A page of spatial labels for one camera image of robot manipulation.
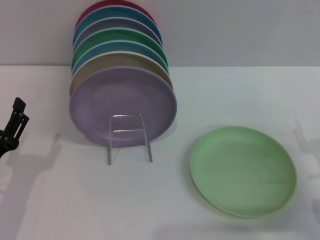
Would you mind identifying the dark green plate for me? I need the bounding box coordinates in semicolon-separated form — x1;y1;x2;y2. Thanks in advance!
71;27;168;71

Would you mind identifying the light blue plate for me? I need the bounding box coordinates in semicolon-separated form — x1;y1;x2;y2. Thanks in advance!
71;39;171;76

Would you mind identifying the red plate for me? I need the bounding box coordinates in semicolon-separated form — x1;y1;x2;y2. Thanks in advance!
75;0;158;30

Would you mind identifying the light green plate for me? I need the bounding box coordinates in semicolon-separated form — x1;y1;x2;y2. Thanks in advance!
189;125;298;219

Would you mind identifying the teal blue plate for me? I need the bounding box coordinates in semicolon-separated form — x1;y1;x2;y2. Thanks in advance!
73;6;164;47

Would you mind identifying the beige plate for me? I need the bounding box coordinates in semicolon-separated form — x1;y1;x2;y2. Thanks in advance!
69;50;174;97

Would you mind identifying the lavender purple plate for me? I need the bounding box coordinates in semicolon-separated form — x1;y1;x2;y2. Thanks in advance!
68;65;178;148

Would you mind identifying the grey lavender plate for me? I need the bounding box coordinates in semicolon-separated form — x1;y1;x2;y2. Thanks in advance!
72;17;164;49

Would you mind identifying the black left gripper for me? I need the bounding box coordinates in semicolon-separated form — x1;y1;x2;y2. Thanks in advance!
0;97;30;160

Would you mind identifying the metal wire plate rack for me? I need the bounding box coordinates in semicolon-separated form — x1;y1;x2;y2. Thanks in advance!
107;113;154;166

